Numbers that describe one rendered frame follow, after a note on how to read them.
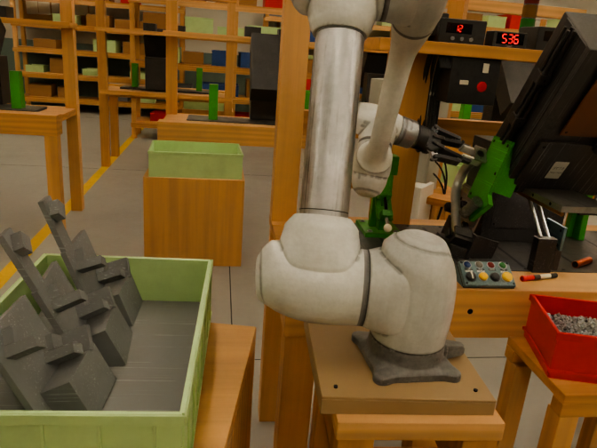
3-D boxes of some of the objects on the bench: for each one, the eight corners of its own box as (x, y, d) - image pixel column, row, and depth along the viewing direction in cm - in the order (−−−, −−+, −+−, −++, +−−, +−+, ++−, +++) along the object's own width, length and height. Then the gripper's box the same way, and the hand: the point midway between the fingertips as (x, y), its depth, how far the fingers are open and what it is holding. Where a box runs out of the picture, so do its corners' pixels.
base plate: (688, 280, 172) (690, 274, 171) (350, 273, 156) (351, 267, 156) (602, 236, 211) (603, 230, 211) (325, 227, 196) (326, 221, 195)
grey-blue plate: (558, 271, 165) (569, 228, 161) (553, 271, 165) (562, 228, 160) (541, 260, 174) (551, 218, 170) (536, 259, 174) (545, 218, 169)
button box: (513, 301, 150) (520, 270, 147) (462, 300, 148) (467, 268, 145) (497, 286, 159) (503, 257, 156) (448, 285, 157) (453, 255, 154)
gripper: (418, 149, 161) (487, 172, 166) (420, 108, 168) (486, 132, 173) (406, 162, 167) (473, 185, 172) (409, 122, 175) (473, 145, 180)
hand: (470, 155), depth 172 cm, fingers closed on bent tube, 3 cm apart
